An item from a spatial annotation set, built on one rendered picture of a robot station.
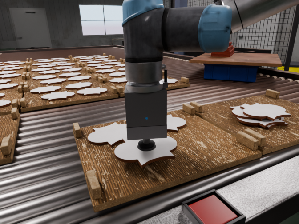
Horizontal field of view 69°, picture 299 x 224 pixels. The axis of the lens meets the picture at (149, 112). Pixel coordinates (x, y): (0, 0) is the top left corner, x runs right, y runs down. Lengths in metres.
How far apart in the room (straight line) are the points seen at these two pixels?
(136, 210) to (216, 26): 0.34
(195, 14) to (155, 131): 0.23
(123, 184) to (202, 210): 0.16
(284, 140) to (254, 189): 0.22
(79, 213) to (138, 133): 0.18
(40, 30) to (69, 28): 1.20
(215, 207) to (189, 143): 0.22
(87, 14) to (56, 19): 1.37
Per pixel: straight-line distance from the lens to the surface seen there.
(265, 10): 0.51
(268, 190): 0.52
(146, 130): 0.45
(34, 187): 0.53
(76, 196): 0.49
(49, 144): 0.70
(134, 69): 0.41
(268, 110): 0.79
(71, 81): 1.41
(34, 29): 11.10
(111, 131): 0.65
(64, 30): 11.15
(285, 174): 0.58
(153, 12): 0.41
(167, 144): 0.51
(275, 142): 0.66
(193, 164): 0.51
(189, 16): 0.39
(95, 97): 1.02
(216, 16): 0.38
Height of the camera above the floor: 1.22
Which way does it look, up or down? 21 degrees down
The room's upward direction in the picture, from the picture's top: 1 degrees counter-clockwise
